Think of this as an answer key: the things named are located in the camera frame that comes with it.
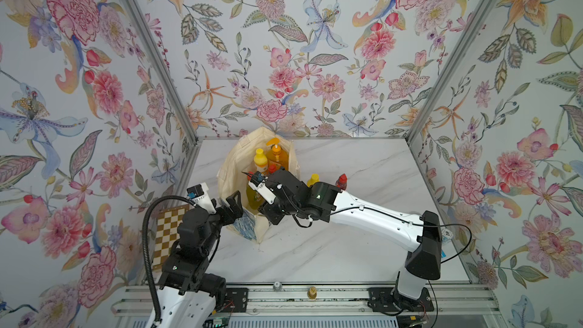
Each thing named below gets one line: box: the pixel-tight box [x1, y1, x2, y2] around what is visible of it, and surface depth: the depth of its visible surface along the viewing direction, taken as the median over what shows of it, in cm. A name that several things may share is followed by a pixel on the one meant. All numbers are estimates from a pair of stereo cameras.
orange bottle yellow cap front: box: [253, 148, 268, 174], surface depth 89 cm
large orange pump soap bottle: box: [265, 137, 289, 171], surface depth 91 cm
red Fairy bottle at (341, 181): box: [335, 173, 348, 191], surface depth 86 cm
